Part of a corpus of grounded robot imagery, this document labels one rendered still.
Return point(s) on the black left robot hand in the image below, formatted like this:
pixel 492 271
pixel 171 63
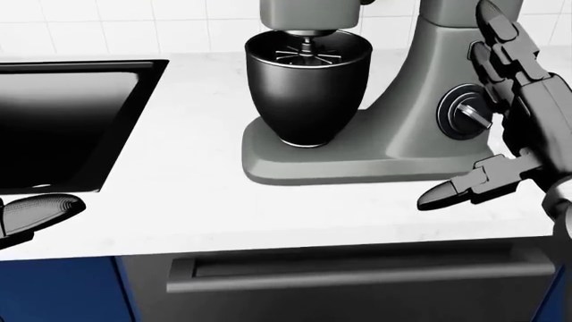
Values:
pixel 33 214

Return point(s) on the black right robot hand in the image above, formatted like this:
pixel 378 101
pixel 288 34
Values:
pixel 538 110

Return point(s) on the grey stand mixer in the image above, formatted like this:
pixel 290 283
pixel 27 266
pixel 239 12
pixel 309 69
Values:
pixel 402 117

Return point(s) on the grey stand mixer head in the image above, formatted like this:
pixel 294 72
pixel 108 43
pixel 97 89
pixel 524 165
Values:
pixel 308 15

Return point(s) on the black speed dial knob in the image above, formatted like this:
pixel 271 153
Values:
pixel 465 112

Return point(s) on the blue cabinet door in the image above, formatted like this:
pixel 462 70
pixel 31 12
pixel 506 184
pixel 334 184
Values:
pixel 58 290

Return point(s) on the black kitchen sink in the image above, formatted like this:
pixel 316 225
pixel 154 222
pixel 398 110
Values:
pixel 67 127

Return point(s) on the black mixing bowl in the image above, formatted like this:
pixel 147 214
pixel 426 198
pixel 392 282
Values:
pixel 308 90

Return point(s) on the metal whisk attachment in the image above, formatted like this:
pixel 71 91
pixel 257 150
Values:
pixel 307 47

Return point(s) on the grey dishwasher front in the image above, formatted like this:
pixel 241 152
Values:
pixel 348 285

